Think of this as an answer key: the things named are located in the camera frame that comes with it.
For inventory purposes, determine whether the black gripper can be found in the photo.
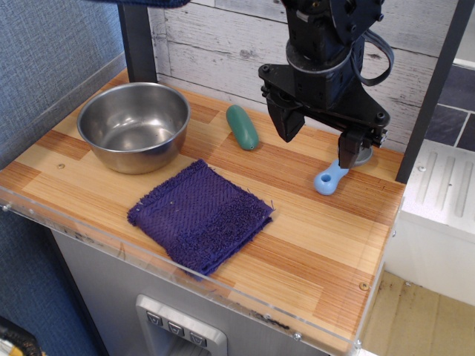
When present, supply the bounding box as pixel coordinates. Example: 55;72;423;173
258;40;390;169

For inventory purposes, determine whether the stainless steel bowl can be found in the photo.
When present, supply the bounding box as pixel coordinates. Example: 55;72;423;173
77;82;191;174

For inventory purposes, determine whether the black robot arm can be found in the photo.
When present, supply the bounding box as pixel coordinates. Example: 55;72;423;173
258;1;394;169

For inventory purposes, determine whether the purple folded cloth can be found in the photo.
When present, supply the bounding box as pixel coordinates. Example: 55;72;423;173
128;159;273;276

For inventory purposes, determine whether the blue grey toy scoop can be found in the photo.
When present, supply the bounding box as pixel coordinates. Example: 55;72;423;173
313;148;373;196

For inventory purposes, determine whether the green oblong toy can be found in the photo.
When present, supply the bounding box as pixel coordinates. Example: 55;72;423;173
226;105;259;151

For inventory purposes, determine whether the white toy sink unit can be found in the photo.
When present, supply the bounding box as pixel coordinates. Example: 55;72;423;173
385;140;474;305

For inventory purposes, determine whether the silver dispenser button panel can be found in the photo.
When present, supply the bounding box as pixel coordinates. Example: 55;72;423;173
136;294;228;355

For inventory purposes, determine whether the clear acrylic edge guard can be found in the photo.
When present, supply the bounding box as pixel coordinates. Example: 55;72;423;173
1;177;404;355

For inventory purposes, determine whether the yellow black object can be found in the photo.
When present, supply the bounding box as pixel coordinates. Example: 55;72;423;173
1;317;45;356

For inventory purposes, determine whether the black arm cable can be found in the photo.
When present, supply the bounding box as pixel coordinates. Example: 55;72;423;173
356;29;395;87

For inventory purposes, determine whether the dark right post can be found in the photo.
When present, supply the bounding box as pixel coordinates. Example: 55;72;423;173
396;0;474;183

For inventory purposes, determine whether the dark post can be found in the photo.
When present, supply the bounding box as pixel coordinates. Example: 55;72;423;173
118;5;158;83
396;0;474;183

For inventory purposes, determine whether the dark left post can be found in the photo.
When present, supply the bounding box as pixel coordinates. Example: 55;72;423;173
118;5;158;83

